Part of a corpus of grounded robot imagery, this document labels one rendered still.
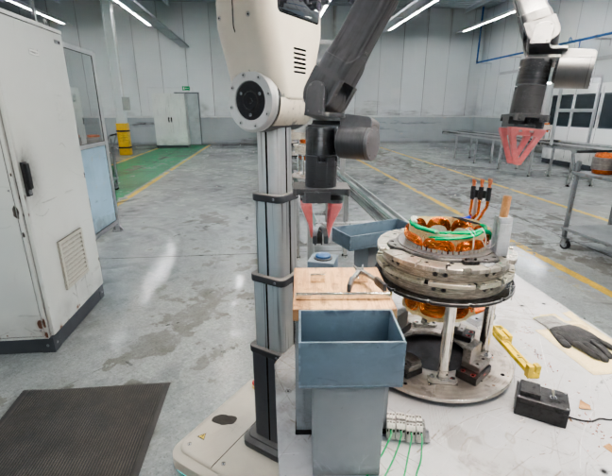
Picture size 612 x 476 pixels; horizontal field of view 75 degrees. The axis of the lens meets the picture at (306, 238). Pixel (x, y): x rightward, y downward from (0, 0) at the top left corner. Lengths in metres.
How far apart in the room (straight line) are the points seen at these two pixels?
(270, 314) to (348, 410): 0.61
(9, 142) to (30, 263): 0.67
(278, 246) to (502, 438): 0.72
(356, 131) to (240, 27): 0.51
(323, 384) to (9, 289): 2.37
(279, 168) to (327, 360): 0.64
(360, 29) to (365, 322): 0.49
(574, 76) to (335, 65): 0.46
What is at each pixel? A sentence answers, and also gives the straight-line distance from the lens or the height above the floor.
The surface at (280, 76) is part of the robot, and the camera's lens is 1.07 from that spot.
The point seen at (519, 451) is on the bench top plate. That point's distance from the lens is 0.96.
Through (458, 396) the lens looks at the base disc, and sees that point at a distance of 1.01.
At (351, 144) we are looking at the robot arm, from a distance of 0.67.
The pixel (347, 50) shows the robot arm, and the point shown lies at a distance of 0.70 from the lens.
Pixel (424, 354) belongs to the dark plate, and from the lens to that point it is 1.16.
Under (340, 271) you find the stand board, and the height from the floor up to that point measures 1.06.
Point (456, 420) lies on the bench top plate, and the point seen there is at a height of 0.78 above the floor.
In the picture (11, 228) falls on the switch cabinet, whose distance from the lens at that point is 2.69.
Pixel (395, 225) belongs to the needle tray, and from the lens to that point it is 1.35.
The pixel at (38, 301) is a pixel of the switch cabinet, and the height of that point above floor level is 0.35.
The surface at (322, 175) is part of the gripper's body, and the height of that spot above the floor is 1.30.
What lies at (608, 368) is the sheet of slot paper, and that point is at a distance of 1.31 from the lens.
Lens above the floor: 1.41
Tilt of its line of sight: 18 degrees down
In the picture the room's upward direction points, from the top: straight up
